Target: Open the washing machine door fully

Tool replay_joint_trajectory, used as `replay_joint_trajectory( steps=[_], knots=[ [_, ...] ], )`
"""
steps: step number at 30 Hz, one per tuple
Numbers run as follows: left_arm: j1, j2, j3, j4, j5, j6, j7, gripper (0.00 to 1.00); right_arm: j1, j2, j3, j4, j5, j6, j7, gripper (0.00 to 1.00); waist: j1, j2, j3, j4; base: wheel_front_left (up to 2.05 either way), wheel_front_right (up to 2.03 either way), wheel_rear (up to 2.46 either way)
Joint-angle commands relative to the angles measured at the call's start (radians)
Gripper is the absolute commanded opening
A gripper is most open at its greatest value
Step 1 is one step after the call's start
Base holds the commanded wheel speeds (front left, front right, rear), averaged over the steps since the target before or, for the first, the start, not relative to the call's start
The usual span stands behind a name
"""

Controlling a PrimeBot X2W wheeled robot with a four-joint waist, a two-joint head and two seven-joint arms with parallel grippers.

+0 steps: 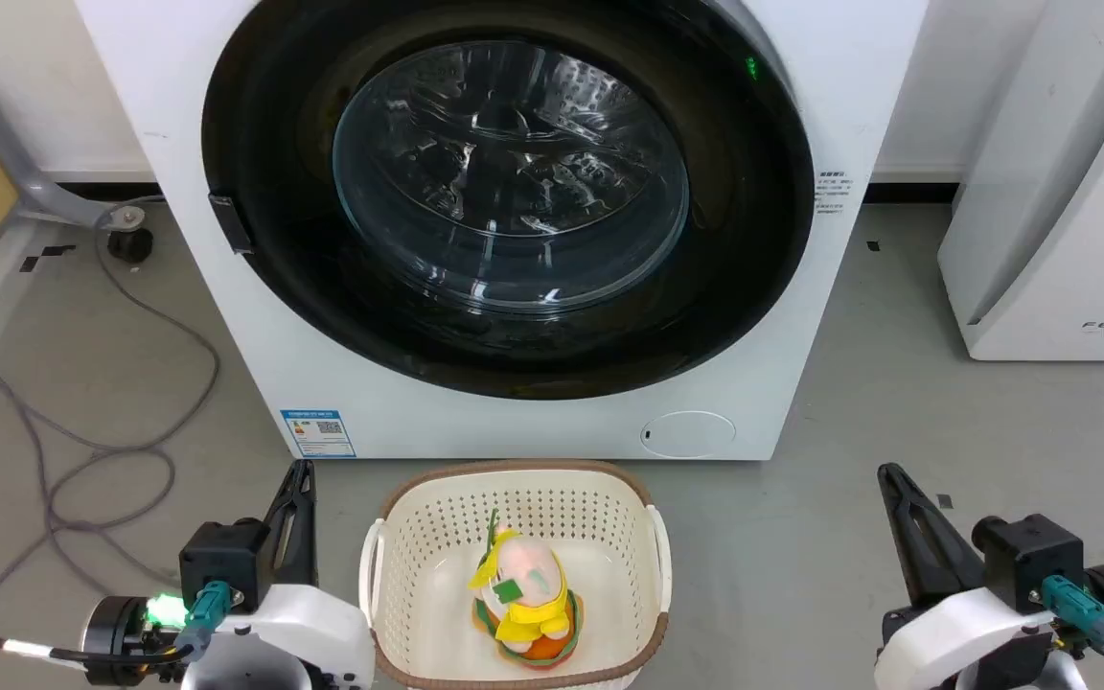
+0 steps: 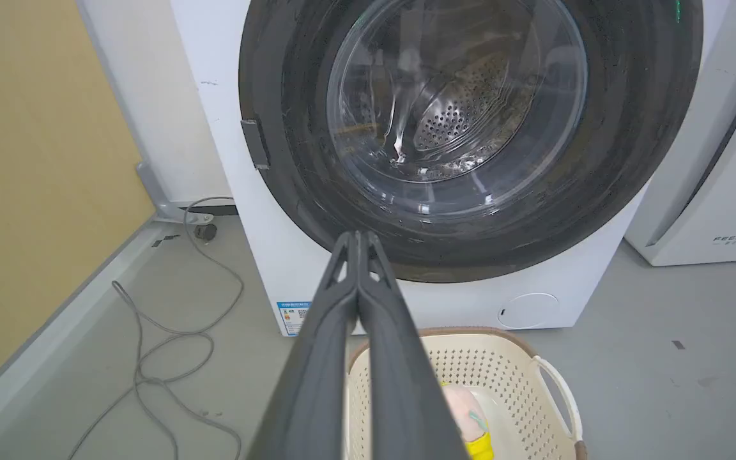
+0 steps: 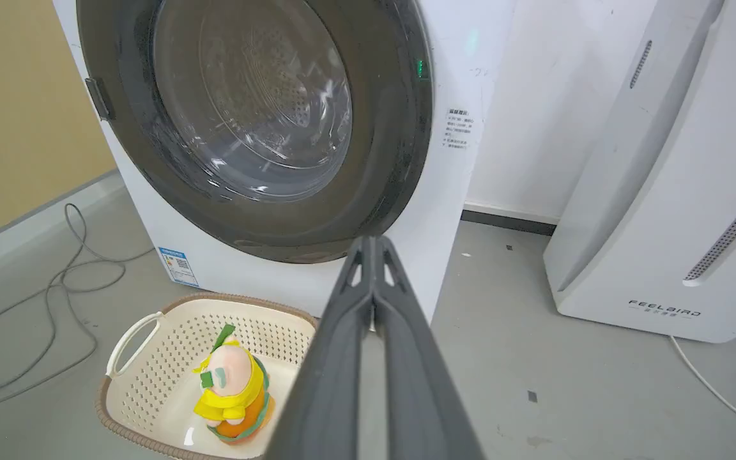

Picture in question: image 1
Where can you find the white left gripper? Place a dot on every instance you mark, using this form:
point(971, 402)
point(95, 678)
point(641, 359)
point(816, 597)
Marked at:
point(312, 632)

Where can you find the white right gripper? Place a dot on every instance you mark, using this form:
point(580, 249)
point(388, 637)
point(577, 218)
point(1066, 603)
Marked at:
point(945, 637)

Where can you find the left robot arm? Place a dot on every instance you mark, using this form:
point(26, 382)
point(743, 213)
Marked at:
point(121, 637)

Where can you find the white front-load washing machine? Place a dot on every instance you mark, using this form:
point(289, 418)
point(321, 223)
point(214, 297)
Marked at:
point(226, 316)

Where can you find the round black glass washer door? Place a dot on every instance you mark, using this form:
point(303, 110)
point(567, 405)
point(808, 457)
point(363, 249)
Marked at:
point(274, 287)

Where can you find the cream perforated laundry basket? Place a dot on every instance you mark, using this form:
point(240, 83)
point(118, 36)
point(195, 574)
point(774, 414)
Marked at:
point(437, 537)

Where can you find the yellow and orange plush doll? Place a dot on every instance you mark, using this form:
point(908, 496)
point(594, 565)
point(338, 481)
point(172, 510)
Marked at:
point(528, 594)

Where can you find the white standing appliance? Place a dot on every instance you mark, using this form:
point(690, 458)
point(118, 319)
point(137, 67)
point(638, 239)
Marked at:
point(1050, 240)

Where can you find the black caster wheel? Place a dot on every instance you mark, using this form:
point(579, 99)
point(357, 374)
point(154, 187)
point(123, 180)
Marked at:
point(130, 244)

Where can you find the grey chair base leg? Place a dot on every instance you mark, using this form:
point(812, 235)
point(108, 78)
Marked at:
point(20, 163)

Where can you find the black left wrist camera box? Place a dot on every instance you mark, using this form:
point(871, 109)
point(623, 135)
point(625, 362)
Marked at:
point(221, 565)

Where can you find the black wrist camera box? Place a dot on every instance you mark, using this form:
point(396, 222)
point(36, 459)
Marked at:
point(221, 565)
point(1031, 556)

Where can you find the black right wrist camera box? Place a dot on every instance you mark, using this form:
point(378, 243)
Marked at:
point(1031, 556)

